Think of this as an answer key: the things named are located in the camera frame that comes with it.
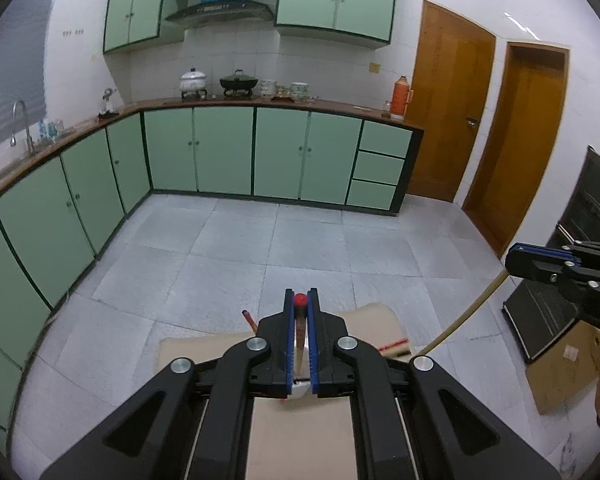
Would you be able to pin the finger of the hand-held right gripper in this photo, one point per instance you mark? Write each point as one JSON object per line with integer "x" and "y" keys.
{"x": 535, "y": 262}

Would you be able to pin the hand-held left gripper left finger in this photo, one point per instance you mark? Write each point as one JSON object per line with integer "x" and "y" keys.
{"x": 290, "y": 360}

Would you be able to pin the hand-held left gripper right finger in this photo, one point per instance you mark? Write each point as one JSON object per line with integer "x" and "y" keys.
{"x": 313, "y": 360}

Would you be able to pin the red patterned wooden chopstick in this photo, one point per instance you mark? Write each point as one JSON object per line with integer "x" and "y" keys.
{"x": 249, "y": 321}

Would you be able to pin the red-tipped floral wooden chopstick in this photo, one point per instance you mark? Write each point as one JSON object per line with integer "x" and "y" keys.
{"x": 300, "y": 301}

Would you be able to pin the orange patterned wooden chopstick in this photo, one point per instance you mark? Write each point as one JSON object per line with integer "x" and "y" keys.
{"x": 395, "y": 347}

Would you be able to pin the plain bamboo chopstick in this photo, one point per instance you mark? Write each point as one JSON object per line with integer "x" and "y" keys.
{"x": 460, "y": 320}

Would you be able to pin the black cabinet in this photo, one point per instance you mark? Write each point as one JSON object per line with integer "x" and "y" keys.
{"x": 545, "y": 310}

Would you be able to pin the cardboard box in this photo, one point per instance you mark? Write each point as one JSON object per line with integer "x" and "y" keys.
{"x": 565, "y": 375}

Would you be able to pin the recessed wooden door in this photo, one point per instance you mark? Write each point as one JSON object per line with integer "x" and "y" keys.
{"x": 517, "y": 150}

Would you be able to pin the closed wooden door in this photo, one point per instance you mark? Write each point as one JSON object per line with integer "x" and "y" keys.
{"x": 447, "y": 105}

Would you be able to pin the red thermos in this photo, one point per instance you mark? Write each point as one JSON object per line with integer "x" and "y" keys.
{"x": 401, "y": 97}

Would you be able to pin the green lower kitchen cabinets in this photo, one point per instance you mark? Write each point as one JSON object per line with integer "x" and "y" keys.
{"x": 220, "y": 150}

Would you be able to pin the black wok with lid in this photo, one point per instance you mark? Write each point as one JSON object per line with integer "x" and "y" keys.
{"x": 238, "y": 81}

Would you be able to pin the white lidded pot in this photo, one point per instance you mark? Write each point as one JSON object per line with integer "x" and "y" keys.
{"x": 194, "y": 82}

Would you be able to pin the small figurine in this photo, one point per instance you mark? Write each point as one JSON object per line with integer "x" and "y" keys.
{"x": 108, "y": 102}

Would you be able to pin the black range hood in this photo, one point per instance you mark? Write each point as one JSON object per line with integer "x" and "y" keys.
{"x": 220, "y": 12}

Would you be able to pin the chrome sink faucet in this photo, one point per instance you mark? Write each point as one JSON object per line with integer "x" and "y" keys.
{"x": 22, "y": 110}

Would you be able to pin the narrow green upper cabinet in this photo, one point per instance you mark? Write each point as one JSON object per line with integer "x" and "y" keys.
{"x": 135, "y": 10}

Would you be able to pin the grey window blinds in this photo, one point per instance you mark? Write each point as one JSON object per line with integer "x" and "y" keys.
{"x": 15, "y": 60}

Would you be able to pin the yellow wall switch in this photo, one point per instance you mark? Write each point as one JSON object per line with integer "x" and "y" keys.
{"x": 375, "y": 66}

